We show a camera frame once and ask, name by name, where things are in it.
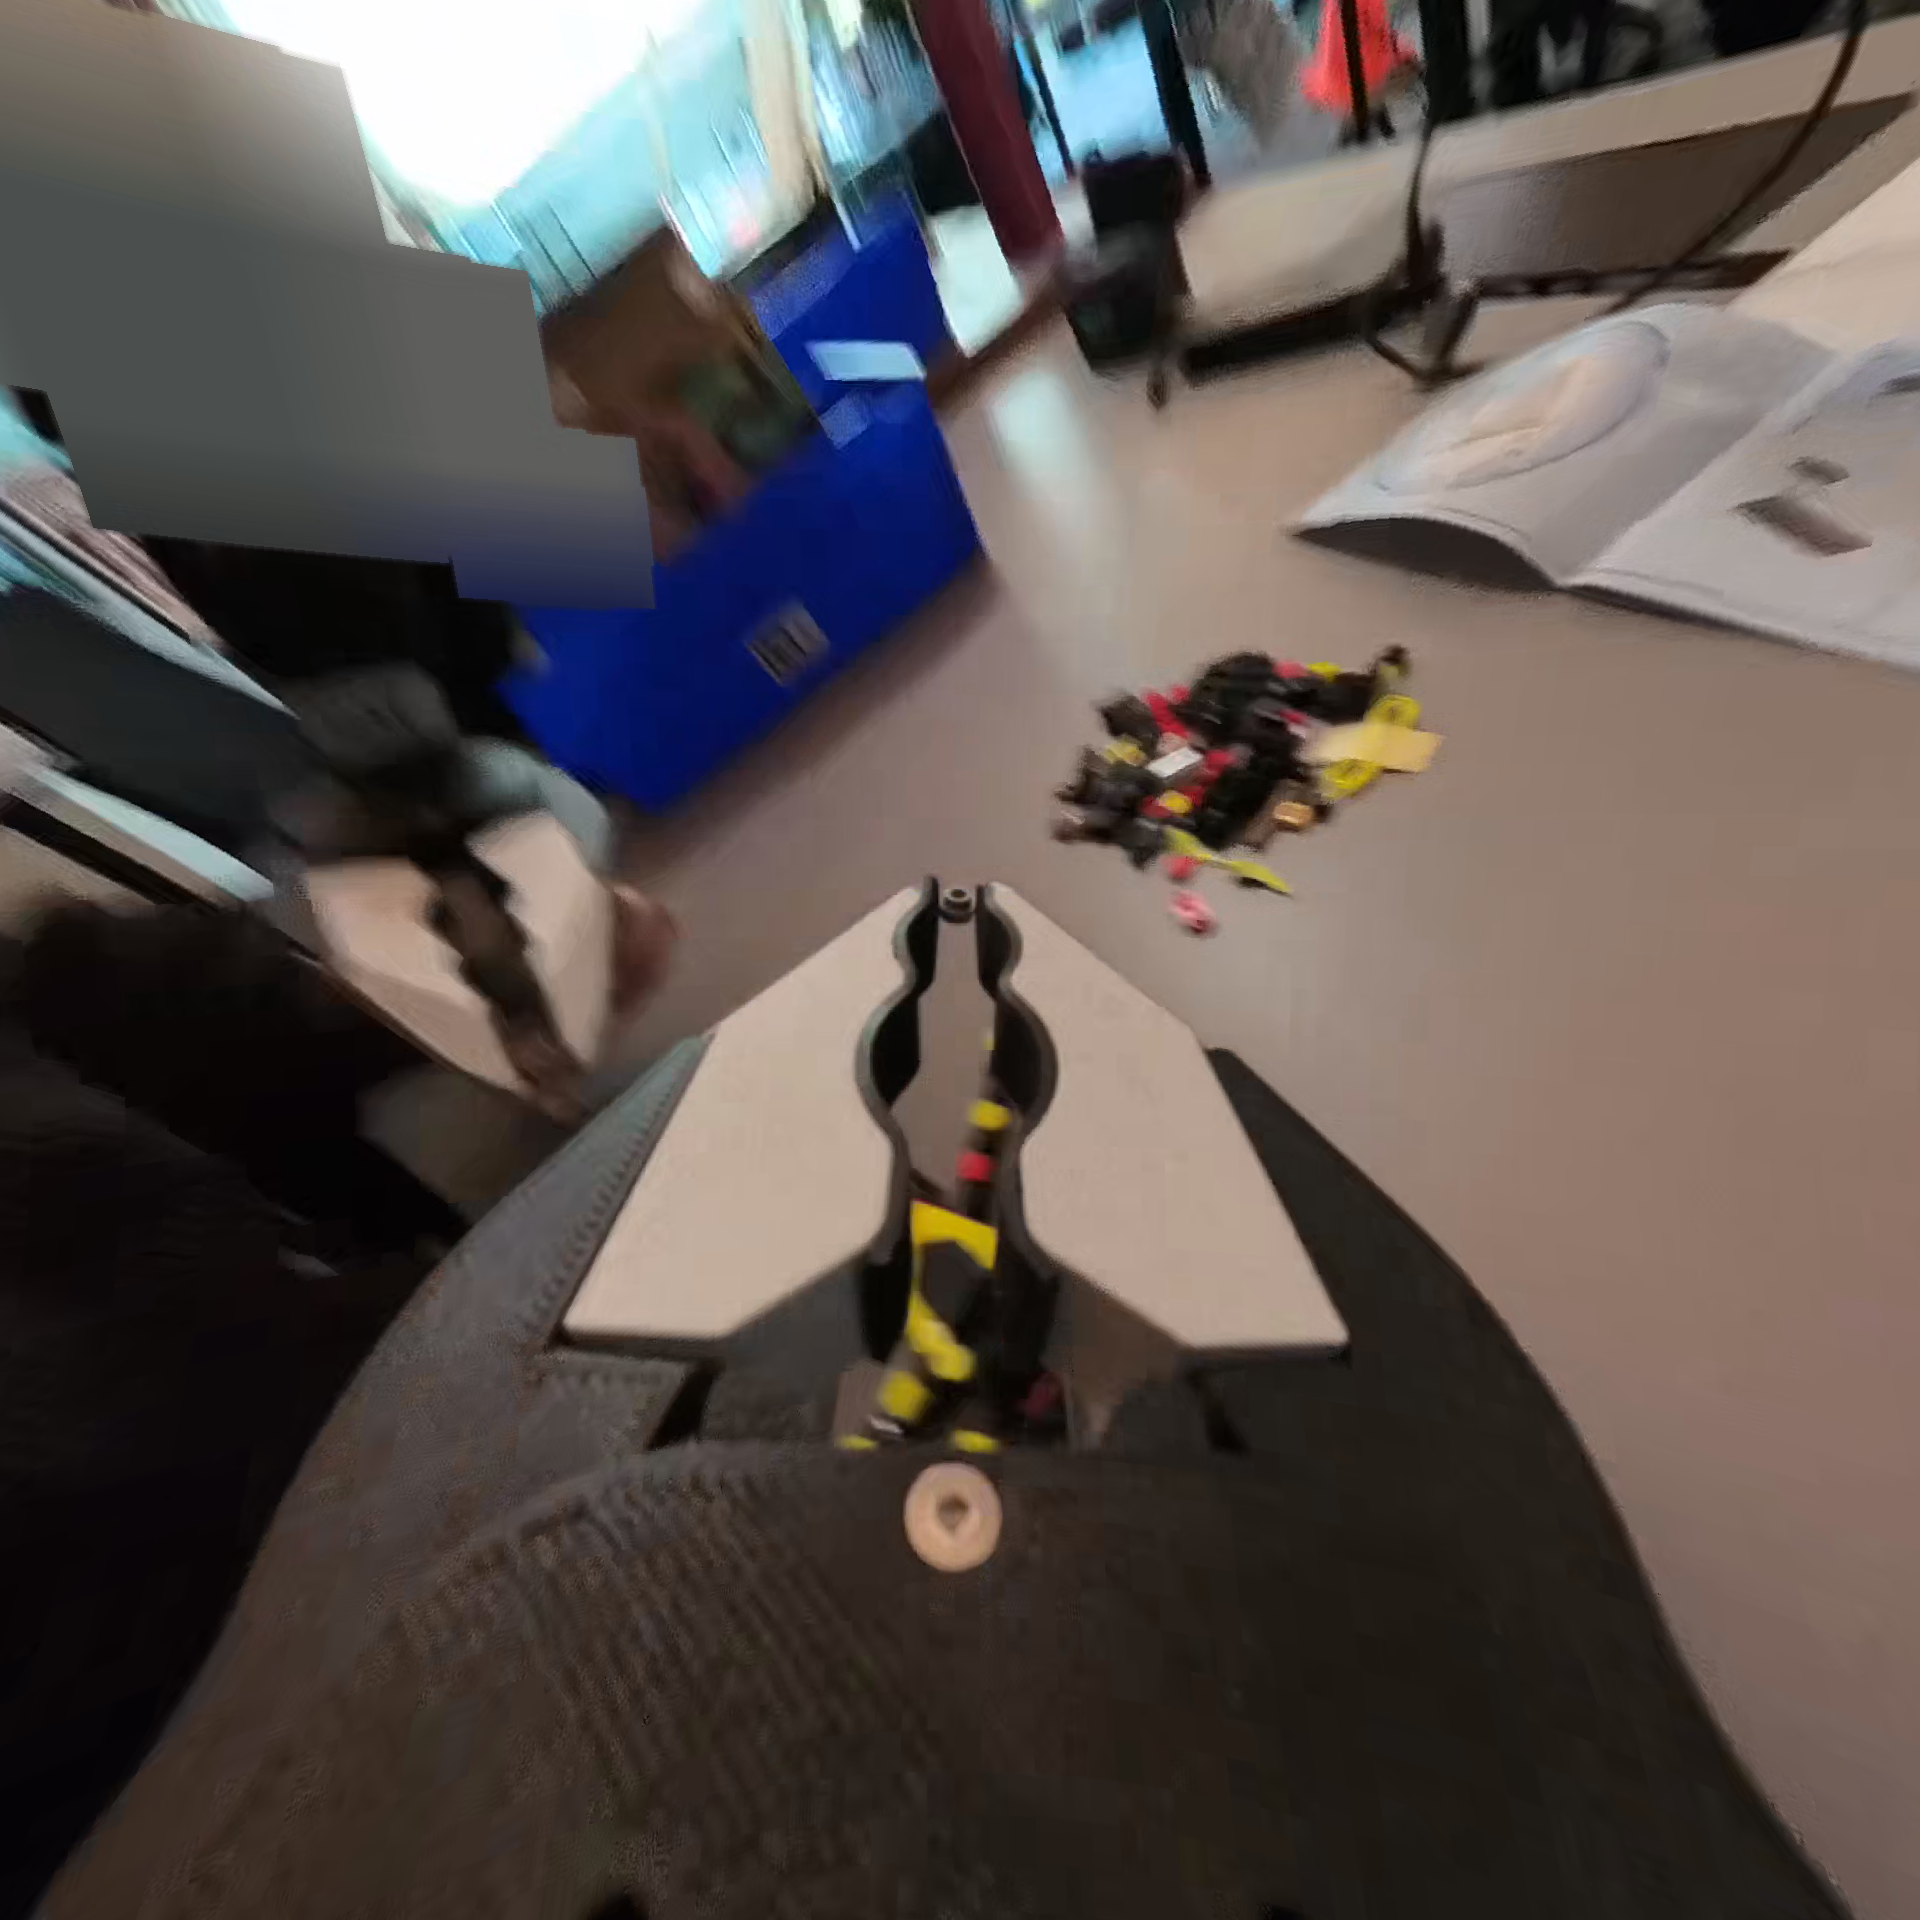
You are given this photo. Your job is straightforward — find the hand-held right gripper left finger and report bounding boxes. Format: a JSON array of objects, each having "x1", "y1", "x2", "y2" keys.
[{"x1": 559, "y1": 882, "x2": 936, "y2": 1344}]

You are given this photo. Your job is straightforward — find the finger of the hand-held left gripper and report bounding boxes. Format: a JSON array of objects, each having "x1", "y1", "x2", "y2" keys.
[
  {"x1": 450, "y1": 816, "x2": 621, "y2": 1069},
  {"x1": 305, "y1": 853, "x2": 564, "y2": 1120}
]

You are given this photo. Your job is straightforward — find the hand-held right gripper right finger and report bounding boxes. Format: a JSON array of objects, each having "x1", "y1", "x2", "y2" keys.
[{"x1": 978, "y1": 882, "x2": 1352, "y2": 1440}]

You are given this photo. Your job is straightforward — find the black yellow lego scorpion model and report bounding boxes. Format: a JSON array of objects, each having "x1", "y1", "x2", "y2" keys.
[{"x1": 833, "y1": 1032, "x2": 1070, "y2": 1453}]

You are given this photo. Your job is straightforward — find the pile of loose lego pieces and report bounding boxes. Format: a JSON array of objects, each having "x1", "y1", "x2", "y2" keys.
[{"x1": 1050, "y1": 643, "x2": 1446, "y2": 940}]

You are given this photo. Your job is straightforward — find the printed cardboard lego box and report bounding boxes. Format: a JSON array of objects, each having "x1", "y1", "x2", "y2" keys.
[{"x1": 547, "y1": 231, "x2": 824, "y2": 519}]

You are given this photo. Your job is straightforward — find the person's left hand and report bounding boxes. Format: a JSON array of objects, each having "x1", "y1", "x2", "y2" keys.
[{"x1": 606, "y1": 882, "x2": 683, "y2": 1026}]

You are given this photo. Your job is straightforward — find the blue plastic bin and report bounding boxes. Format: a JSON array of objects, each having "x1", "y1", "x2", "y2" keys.
[
  {"x1": 502, "y1": 373, "x2": 988, "y2": 812},
  {"x1": 735, "y1": 193, "x2": 963, "y2": 377}
]

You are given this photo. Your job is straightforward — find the person's black sweater torso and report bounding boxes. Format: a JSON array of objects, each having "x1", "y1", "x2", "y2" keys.
[{"x1": 0, "y1": 899, "x2": 469, "y2": 1920}]

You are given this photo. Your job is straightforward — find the black battery case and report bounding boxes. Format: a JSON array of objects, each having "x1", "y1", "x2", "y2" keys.
[{"x1": 1056, "y1": 149, "x2": 1198, "y2": 371}]

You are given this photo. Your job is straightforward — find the maroon water bottle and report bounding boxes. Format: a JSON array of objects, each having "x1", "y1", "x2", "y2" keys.
[{"x1": 907, "y1": 0, "x2": 1068, "y2": 263}]

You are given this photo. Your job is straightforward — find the open instruction booklet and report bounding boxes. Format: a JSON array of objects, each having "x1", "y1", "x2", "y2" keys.
[{"x1": 1293, "y1": 163, "x2": 1920, "y2": 669}]

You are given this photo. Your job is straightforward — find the white monitor stand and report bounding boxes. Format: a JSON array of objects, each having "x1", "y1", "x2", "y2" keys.
[{"x1": 1182, "y1": 60, "x2": 1920, "y2": 380}]

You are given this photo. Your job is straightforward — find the orange traffic cone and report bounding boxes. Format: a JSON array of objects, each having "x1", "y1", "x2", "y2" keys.
[{"x1": 1303, "y1": 0, "x2": 1420, "y2": 117}]

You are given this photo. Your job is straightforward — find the black cable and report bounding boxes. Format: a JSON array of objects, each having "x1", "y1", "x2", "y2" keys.
[{"x1": 1357, "y1": 0, "x2": 1880, "y2": 391}]

